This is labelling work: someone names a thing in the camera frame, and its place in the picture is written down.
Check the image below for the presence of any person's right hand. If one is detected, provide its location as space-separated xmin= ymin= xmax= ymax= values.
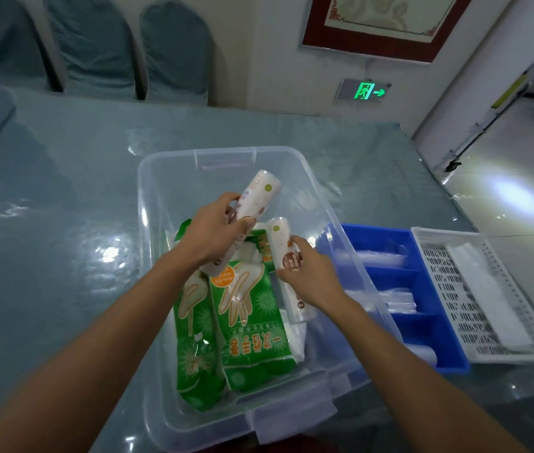
xmin=276 ymin=236 xmax=351 ymax=315

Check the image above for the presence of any person's left hand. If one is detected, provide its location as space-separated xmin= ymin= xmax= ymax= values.
xmin=178 ymin=192 xmax=256 ymax=271

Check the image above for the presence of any white roll with brown label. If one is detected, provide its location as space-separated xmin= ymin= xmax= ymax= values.
xmin=266 ymin=217 xmax=318 ymax=325

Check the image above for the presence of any white roll with green dot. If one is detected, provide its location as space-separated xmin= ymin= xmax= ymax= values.
xmin=200 ymin=170 xmax=282 ymax=277

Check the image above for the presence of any person's left forearm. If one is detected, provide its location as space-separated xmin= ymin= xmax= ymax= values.
xmin=0 ymin=247 xmax=204 ymax=453

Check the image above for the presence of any person's right forearm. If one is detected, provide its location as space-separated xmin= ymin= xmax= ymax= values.
xmin=326 ymin=296 xmax=532 ymax=453

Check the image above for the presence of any small green orange packet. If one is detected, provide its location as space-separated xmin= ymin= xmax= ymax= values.
xmin=245 ymin=228 xmax=277 ymax=272

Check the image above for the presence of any clear plastic storage bin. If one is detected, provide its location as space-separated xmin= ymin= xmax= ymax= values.
xmin=137 ymin=145 xmax=404 ymax=453

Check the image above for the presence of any clear plastic bag bundle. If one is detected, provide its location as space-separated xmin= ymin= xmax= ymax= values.
xmin=335 ymin=249 xmax=410 ymax=270
xmin=345 ymin=287 xmax=419 ymax=316

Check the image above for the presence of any white plastic bag pack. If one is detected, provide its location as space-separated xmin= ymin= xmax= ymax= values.
xmin=278 ymin=308 xmax=308 ymax=364

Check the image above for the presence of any large green glove packet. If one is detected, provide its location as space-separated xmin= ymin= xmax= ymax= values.
xmin=208 ymin=258 xmax=299 ymax=393

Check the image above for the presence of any white perforated plastic basket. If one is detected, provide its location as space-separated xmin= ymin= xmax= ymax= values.
xmin=410 ymin=226 xmax=534 ymax=365

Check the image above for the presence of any narrow green glove packet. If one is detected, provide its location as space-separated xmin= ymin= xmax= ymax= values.
xmin=172 ymin=219 xmax=228 ymax=412

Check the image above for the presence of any blue divided plastic tray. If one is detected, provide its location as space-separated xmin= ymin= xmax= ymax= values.
xmin=315 ymin=224 xmax=471 ymax=376

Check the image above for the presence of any small white bag roll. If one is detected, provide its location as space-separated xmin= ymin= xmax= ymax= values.
xmin=403 ymin=343 xmax=438 ymax=367

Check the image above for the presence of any green exit sign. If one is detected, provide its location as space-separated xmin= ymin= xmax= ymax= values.
xmin=335 ymin=78 xmax=392 ymax=102

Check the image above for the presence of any teal covered chair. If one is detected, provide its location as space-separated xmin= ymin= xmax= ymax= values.
xmin=139 ymin=0 xmax=216 ymax=107
xmin=42 ymin=0 xmax=139 ymax=101
xmin=0 ymin=0 xmax=56 ymax=92

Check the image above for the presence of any white flat packet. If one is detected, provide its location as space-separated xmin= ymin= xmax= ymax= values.
xmin=445 ymin=242 xmax=534 ymax=353

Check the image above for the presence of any glass door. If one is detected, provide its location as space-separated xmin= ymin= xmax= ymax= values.
xmin=434 ymin=23 xmax=534 ymax=174

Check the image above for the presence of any red framed wall picture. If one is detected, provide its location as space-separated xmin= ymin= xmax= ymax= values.
xmin=301 ymin=0 xmax=476 ymax=64

